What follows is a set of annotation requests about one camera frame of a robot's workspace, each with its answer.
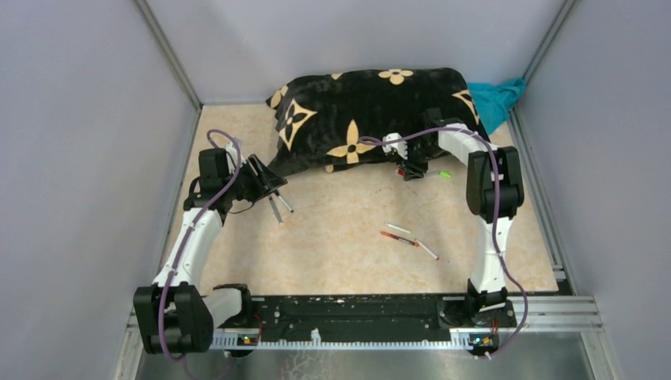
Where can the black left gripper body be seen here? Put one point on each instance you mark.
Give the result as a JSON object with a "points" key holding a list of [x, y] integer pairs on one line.
{"points": [[264, 176]]}

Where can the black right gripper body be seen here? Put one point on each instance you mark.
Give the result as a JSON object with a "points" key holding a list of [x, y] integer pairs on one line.
{"points": [[418, 156]]}

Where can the grey checkered pen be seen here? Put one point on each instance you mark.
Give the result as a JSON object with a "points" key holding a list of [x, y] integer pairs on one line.
{"points": [[275, 209]]}

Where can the white marker with black cap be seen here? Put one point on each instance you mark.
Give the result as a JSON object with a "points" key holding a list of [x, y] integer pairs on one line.
{"points": [[284, 202]]}

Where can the white pen with green tip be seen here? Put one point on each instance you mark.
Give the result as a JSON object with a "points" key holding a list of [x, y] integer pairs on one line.
{"points": [[399, 228]]}

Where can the red orange pen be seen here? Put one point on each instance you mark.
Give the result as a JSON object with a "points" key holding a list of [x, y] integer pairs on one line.
{"points": [[399, 238]]}

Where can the white marker with red tip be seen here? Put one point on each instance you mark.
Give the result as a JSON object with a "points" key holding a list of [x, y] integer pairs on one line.
{"points": [[427, 249]]}

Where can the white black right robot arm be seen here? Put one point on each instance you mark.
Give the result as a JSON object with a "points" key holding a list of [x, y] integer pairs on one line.
{"points": [[494, 193]]}

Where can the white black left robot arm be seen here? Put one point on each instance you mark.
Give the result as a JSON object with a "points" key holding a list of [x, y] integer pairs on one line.
{"points": [[194, 246]]}

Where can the black pillow with beige flowers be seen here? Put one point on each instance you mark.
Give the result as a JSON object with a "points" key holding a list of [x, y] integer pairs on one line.
{"points": [[321, 117]]}

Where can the teal cloth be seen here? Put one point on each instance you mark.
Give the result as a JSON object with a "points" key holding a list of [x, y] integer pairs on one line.
{"points": [[494, 102]]}

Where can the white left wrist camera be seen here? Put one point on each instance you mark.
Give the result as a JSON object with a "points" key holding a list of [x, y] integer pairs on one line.
{"points": [[233, 148]]}

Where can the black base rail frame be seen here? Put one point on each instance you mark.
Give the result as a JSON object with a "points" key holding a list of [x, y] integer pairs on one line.
{"points": [[356, 322]]}

